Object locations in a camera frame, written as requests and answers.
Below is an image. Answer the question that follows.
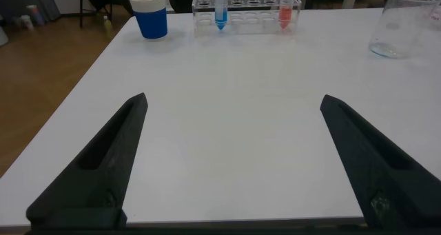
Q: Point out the test tube with pale red liquid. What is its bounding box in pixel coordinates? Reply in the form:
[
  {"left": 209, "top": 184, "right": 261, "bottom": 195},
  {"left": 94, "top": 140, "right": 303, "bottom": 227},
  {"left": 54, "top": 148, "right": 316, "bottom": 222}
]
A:
[{"left": 278, "top": 0, "right": 296, "bottom": 30}]

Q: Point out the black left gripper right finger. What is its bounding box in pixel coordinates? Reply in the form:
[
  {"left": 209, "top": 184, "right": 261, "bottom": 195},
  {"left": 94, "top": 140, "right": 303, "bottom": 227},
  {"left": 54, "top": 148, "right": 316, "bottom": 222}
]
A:
[{"left": 319, "top": 94, "right": 441, "bottom": 229}]

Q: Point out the blue white paper cup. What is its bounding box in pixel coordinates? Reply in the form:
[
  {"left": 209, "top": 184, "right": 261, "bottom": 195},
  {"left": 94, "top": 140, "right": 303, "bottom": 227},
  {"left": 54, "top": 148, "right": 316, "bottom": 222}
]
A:
[{"left": 128, "top": 0, "right": 169, "bottom": 40}]

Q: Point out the clear glass beaker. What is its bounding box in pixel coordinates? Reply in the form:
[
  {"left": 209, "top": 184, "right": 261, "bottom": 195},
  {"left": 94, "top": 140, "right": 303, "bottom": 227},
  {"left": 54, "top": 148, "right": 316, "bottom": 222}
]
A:
[{"left": 368, "top": 0, "right": 440, "bottom": 59}]

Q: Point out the white plant pot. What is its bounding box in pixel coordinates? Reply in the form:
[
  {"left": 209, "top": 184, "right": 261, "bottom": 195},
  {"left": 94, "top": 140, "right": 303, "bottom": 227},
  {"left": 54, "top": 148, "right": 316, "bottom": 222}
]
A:
[{"left": 0, "top": 16, "right": 10, "bottom": 47}]

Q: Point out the white drawer cabinet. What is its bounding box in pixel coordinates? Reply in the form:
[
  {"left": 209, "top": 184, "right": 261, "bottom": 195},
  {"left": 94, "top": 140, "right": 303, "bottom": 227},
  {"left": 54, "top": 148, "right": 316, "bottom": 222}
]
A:
[{"left": 48, "top": 0, "right": 83, "bottom": 15}]

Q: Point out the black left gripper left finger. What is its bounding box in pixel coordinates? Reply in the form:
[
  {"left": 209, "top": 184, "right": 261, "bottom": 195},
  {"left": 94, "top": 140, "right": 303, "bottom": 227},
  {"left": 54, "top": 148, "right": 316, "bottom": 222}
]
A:
[{"left": 25, "top": 92, "right": 149, "bottom": 229}]

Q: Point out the test tube with blue pigment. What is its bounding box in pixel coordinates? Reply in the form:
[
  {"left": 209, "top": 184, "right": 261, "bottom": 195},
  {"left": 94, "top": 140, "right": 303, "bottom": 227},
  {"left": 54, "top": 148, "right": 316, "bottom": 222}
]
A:
[{"left": 214, "top": 0, "right": 229, "bottom": 31}]

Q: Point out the small white paper cup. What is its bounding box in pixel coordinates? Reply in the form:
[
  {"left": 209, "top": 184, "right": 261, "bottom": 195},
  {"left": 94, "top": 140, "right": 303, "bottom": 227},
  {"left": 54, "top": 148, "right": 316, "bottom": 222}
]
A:
[{"left": 19, "top": 14, "right": 35, "bottom": 31}]

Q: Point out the clear acrylic test tube rack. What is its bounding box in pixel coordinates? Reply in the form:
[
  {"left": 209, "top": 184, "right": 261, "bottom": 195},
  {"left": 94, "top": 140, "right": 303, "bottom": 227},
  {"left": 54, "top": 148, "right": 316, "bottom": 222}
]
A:
[{"left": 192, "top": 0, "right": 302, "bottom": 38}]

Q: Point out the grey tall cabinet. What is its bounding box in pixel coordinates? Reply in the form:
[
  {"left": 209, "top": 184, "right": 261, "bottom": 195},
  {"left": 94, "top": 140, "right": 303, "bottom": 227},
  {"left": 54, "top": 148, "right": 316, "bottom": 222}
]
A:
[{"left": 32, "top": 0, "right": 62, "bottom": 21}]

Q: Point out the black four-leg chair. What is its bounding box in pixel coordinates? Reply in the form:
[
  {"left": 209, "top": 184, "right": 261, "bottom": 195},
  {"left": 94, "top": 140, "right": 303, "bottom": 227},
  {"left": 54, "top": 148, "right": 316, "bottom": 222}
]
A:
[{"left": 65, "top": 0, "right": 114, "bottom": 29}]

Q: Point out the pink cup stack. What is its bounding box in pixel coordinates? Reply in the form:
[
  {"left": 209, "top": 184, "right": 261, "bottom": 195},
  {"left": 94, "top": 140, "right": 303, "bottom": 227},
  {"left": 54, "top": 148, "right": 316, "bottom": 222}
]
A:
[{"left": 26, "top": 4, "right": 45, "bottom": 26}]

